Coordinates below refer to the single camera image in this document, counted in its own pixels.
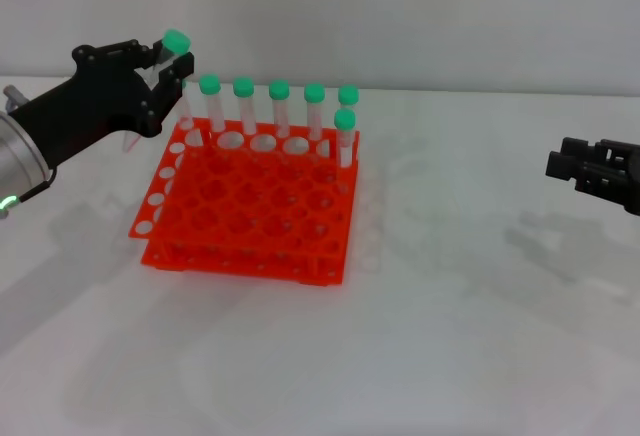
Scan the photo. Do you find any thin black cable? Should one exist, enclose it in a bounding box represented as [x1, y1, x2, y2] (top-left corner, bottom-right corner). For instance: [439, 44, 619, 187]
[17, 168, 57, 203]

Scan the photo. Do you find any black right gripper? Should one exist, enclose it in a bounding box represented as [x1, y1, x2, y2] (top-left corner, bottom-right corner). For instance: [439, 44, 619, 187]
[544, 136, 640, 217]

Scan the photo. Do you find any orange plastic test tube rack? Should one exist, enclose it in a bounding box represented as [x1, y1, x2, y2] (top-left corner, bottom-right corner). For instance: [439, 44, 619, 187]
[128, 116, 361, 287]

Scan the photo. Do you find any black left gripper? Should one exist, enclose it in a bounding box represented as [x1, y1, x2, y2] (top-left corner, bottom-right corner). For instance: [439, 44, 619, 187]
[9, 38, 196, 167]

